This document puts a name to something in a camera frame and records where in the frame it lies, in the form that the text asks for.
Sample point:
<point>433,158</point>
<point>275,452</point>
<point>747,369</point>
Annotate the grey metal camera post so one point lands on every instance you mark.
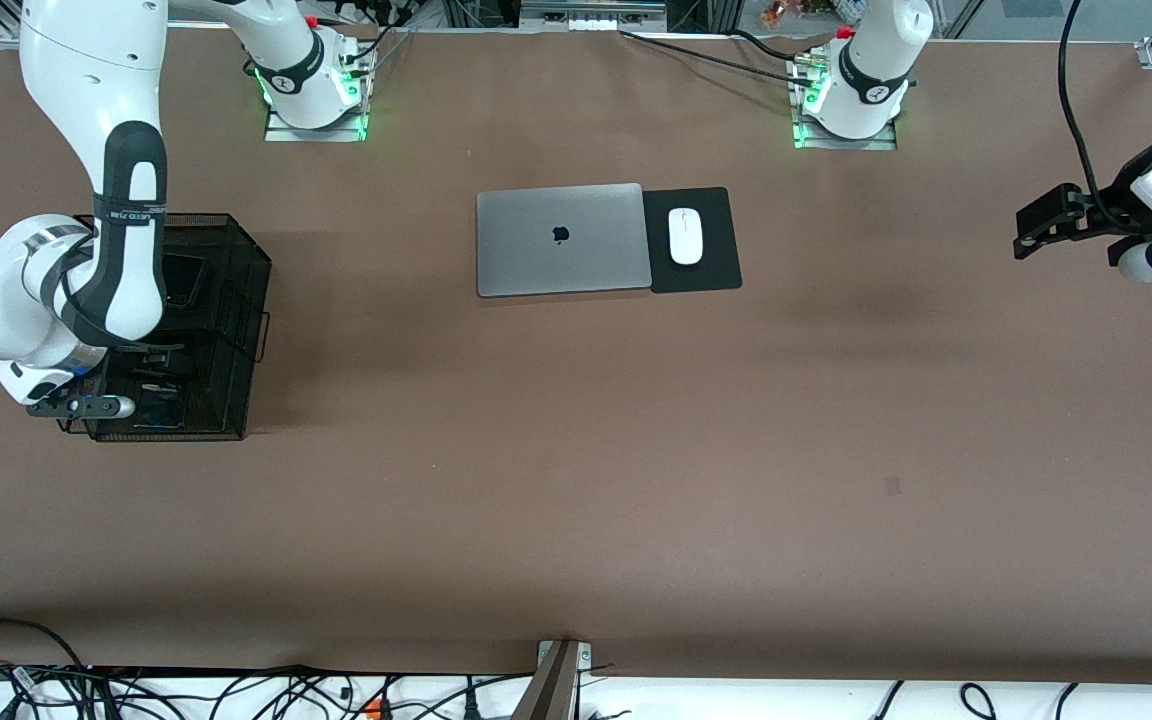
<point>551,690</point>

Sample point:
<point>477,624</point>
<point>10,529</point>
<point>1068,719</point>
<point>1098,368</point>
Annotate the black slab smartphone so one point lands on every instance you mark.
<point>161,412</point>

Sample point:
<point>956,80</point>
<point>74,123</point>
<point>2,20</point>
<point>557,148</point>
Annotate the black flip phone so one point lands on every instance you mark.
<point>186,280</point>

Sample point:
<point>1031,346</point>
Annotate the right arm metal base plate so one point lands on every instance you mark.
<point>281,133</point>

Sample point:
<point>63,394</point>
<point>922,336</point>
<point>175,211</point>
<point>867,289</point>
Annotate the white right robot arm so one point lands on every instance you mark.
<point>86,100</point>

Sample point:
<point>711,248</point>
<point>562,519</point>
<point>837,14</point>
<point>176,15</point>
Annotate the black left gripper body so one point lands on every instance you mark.
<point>1123,193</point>

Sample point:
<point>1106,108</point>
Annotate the black mouse pad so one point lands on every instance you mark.
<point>721,240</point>

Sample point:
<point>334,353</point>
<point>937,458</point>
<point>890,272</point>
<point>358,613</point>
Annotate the white computer mouse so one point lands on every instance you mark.
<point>685,240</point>

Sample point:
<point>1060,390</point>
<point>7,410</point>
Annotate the grey closed laptop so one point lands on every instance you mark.
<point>536,260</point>

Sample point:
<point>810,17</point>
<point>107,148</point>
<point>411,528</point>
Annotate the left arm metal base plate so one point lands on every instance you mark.
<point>881,143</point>

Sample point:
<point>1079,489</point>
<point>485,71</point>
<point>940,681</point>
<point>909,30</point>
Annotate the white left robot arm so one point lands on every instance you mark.
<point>866,60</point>

